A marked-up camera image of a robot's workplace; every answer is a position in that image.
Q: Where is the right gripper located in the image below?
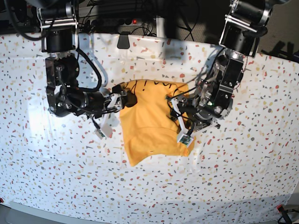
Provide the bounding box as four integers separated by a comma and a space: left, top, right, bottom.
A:
77, 84, 137, 127

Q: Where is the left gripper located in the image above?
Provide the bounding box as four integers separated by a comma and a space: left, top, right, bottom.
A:
165, 95, 220, 135

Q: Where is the yellow T-shirt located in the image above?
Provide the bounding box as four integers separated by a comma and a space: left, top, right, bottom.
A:
120, 80, 194, 166

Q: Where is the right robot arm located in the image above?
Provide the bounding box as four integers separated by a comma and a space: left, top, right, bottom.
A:
28, 0, 137, 119

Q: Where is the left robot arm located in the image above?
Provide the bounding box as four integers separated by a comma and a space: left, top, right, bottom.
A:
166, 0, 284, 138

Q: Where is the black table clamp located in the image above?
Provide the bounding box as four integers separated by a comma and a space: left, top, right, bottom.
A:
117, 31, 130, 49

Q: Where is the terrazzo patterned tablecloth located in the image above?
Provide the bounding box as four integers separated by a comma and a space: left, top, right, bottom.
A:
0, 34, 299, 224

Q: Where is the white power strip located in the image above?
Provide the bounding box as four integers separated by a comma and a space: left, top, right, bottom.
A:
88, 18, 142, 27

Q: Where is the white metal pole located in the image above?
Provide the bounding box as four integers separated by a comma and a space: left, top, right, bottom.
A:
156, 17, 165, 38

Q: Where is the red-tipped clamp right corner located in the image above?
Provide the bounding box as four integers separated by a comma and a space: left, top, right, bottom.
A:
277, 205, 292, 224

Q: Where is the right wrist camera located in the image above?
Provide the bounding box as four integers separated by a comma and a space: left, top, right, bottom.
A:
95, 124, 113, 139

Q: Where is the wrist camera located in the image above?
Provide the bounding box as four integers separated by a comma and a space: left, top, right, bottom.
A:
95, 124, 113, 139
177, 133, 194, 147

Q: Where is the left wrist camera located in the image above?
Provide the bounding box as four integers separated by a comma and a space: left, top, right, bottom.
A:
177, 133, 194, 147

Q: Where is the black cable bundle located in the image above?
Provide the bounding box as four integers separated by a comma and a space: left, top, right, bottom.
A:
0, 0, 201, 42

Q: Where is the black camera stand pole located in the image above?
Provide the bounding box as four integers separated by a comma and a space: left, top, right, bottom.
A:
164, 0, 178, 39

